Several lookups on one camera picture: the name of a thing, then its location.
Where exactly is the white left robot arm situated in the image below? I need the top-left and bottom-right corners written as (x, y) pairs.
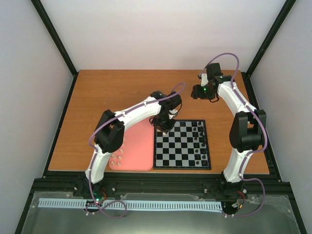
top-left (84, 91), bottom-right (181, 196)

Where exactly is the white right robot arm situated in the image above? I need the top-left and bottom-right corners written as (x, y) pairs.
top-left (191, 74), bottom-right (268, 198)

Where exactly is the black and grey chessboard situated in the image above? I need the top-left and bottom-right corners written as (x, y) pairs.
top-left (153, 119), bottom-right (212, 170)

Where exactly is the pink plastic tray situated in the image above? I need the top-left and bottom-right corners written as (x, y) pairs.
top-left (107, 118), bottom-right (154, 172)

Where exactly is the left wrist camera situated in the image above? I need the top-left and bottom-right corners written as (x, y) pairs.
top-left (168, 94), bottom-right (182, 119)

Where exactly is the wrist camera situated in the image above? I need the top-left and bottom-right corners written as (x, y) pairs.
top-left (168, 94), bottom-right (182, 119)
top-left (198, 63), bottom-right (223, 87)

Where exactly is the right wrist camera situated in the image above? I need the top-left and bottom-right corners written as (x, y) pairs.
top-left (198, 63), bottom-right (223, 87)

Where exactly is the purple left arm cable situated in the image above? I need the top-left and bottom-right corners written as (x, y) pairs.
top-left (88, 82), bottom-right (186, 218)

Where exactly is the right black frame post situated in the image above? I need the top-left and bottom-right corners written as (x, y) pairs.
top-left (246, 0), bottom-right (296, 78)

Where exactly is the black frame post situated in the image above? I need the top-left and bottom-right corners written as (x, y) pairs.
top-left (30, 0), bottom-right (78, 78)
top-left (246, 0), bottom-right (296, 78)

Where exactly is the light blue cable duct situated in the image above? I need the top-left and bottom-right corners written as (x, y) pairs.
top-left (38, 198), bottom-right (222, 213)

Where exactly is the black aluminium frame rail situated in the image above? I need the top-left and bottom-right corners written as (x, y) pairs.
top-left (29, 172), bottom-right (294, 201)

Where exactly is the left black frame post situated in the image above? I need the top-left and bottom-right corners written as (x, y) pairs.
top-left (30, 0), bottom-right (78, 78)

